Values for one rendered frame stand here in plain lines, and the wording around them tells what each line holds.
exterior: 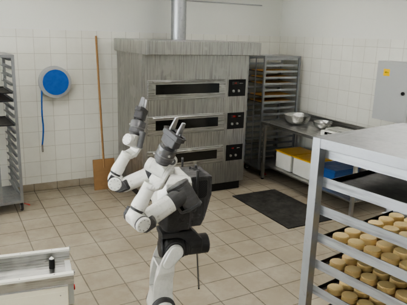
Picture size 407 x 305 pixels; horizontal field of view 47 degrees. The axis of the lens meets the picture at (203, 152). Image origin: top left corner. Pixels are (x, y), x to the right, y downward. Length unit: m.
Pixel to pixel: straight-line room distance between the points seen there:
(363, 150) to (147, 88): 4.59
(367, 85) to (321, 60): 0.94
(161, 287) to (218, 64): 3.94
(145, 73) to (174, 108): 0.57
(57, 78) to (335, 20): 3.82
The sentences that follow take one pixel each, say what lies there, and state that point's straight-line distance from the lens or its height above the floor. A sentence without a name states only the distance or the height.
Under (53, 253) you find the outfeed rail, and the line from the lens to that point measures 2.84.
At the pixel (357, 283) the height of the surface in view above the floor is 1.42.
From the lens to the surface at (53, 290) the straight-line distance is 2.60.
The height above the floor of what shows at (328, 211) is 1.60.
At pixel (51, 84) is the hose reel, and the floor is 1.43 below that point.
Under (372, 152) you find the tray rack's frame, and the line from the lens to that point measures 1.32.
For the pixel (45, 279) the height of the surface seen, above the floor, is 0.89.
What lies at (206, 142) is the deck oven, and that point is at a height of 0.71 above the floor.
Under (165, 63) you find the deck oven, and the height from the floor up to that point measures 1.74.
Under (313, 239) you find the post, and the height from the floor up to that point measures 1.50.
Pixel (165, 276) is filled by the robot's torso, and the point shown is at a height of 0.81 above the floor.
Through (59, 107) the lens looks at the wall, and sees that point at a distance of 6.53.
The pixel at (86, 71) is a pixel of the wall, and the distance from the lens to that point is 6.56.
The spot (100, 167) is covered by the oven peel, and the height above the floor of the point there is 0.30.
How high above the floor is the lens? 2.11
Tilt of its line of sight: 14 degrees down
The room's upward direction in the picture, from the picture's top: 2 degrees clockwise
